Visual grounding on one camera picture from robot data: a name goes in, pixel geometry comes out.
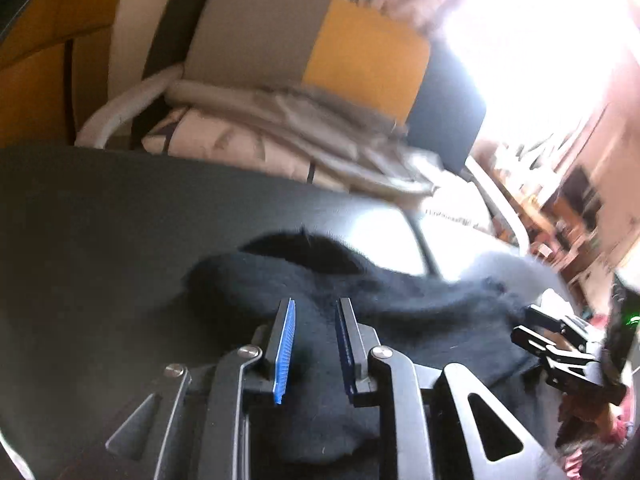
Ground person's right forearm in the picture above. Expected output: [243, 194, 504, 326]
[555, 400, 640, 480]

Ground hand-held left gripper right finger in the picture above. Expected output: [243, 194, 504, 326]
[335, 297, 571, 480]

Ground grey cloth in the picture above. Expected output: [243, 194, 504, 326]
[165, 80, 436, 196]

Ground black knit sweater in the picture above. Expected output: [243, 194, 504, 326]
[182, 227, 571, 466]

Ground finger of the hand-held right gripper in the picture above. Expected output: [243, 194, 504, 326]
[511, 325, 601, 391]
[525, 304, 588, 346]

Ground grey yellow blue cushion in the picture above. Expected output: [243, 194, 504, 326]
[75, 0, 531, 256]

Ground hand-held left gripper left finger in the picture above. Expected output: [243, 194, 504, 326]
[57, 297, 297, 480]

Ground black upright panel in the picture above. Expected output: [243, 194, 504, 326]
[131, 0, 235, 150]

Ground wooden desk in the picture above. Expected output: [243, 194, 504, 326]
[500, 150, 611, 281]

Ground orange wooden wardrobe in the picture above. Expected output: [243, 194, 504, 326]
[0, 0, 131, 148]

